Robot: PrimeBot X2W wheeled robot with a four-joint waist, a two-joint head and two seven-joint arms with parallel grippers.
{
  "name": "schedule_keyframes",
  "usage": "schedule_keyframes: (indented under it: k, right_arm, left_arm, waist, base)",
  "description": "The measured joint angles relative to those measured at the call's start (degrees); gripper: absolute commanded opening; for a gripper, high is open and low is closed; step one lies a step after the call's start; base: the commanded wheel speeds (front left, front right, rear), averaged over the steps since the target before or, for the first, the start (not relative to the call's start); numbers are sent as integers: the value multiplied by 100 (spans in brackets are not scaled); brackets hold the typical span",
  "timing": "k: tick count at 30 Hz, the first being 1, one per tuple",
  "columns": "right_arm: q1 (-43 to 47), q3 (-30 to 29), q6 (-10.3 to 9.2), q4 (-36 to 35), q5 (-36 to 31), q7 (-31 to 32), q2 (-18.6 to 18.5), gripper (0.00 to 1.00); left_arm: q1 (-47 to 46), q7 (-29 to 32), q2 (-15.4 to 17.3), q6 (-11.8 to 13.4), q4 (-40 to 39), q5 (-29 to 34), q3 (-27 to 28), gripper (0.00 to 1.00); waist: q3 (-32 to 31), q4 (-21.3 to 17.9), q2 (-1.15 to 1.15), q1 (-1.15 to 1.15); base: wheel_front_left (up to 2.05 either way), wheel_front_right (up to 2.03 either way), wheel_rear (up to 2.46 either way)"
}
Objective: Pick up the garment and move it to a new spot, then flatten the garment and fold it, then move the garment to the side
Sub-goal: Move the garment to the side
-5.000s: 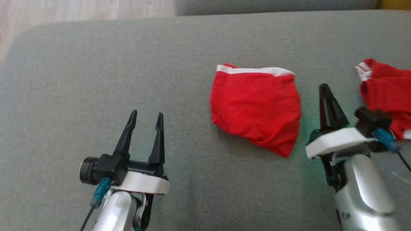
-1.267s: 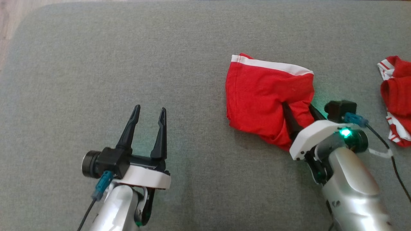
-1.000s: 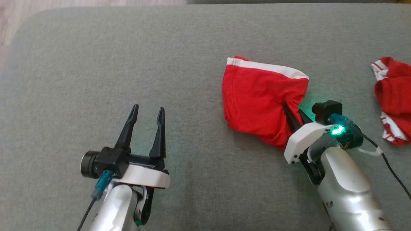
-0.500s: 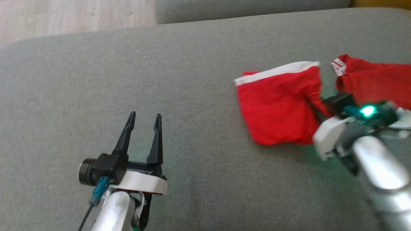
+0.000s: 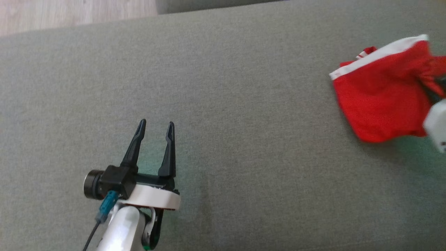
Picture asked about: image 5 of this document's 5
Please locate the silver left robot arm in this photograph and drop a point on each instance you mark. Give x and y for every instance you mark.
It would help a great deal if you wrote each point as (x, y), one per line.
(122, 230)

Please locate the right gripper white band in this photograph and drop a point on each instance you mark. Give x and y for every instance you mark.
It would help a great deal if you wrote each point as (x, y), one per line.
(437, 125)

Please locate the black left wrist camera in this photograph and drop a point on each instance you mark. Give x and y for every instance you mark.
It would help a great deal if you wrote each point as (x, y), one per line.
(111, 181)

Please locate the red jersey with white trim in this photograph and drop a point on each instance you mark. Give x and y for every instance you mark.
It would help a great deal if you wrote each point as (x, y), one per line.
(376, 97)

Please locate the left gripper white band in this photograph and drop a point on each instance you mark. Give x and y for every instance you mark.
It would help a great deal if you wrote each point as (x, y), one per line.
(156, 197)

